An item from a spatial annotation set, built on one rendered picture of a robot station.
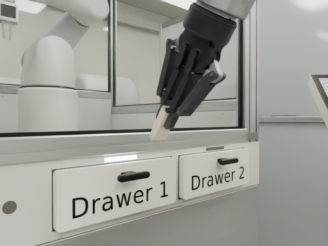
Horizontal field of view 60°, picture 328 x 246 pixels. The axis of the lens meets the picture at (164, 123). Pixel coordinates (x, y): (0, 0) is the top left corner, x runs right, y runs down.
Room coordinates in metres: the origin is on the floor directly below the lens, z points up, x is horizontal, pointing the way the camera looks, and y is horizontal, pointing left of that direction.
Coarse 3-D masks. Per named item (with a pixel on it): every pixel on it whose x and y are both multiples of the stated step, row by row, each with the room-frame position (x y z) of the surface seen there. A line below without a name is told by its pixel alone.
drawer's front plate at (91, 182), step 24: (72, 168) 0.53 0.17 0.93; (96, 168) 0.55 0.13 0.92; (120, 168) 0.58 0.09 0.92; (144, 168) 0.62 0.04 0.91; (168, 168) 0.67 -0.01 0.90; (72, 192) 0.52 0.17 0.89; (96, 192) 0.55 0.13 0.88; (120, 192) 0.58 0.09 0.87; (144, 192) 0.62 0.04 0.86; (168, 192) 0.67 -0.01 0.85; (72, 216) 0.52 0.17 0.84; (96, 216) 0.55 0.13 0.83; (120, 216) 0.58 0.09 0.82
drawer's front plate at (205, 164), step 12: (180, 156) 0.72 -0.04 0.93; (192, 156) 0.72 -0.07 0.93; (204, 156) 0.75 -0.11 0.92; (216, 156) 0.79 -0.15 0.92; (228, 156) 0.82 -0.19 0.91; (240, 156) 0.86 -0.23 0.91; (180, 168) 0.71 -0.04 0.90; (192, 168) 0.72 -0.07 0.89; (204, 168) 0.75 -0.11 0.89; (216, 168) 0.79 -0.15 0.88; (228, 168) 0.82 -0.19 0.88; (180, 180) 0.71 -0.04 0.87; (204, 180) 0.75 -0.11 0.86; (228, 180) 0.82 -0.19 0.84; (240, 180) 0.86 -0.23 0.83; (180, 192) 0.71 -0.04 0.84; (192, 192) 0.72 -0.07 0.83; (204, 192) 0.75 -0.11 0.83
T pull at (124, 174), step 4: (124, 172) 0.58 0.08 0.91; (128, 172) 0.58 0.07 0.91; (132, 172) 0.58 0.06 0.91; (136, 172) 0.57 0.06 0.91; (140, 172) 0.58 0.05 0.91; (144, 172) 0.58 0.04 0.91; (148, 172) 0.59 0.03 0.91; (120, 176) 0.54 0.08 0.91; (124, 176) 0.55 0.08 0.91; (128, 176) 0.55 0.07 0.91; (132, 176) 0.56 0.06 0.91; (136, 176) 0.57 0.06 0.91; (140, 176) 0.57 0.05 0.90; (144, 176) 0.58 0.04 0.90; (148, 176) 0.59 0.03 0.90; (120, 180) 0.54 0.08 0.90; (124, 180) 0.55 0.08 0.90; (128, 180) 0.55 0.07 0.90; (132, 180) 0.56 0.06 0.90
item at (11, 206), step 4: (4, 204) 0.46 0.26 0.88; (8, 204) 0.46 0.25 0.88; (12, 204) 0.47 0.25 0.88; (16, 204) 0.47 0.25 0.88; (4, 208) 0.46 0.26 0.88; (8, 208) 0.46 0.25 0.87; (12, 208) 0.47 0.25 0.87; (16, 208) 0.47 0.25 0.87; (4, 212) 0.46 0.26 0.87; (8, 212) 0.46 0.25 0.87; (12, 212) 0.47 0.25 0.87
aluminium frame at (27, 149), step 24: (240, 96) 0.92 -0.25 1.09; (240, 120) 0.92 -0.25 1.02; (0, 144) 0.45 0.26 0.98; (24, 144) 0.48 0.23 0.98; (48, 144) 0.50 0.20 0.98; (72, 144) 0.53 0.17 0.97; (96, 144) 0.57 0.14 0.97; (120, 144) 0.61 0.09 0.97; (144, 144) 0.64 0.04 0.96; (168, 144) 0.69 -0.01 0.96; (192, 144) 0.75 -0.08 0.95; (216, 144) 0.81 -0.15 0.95
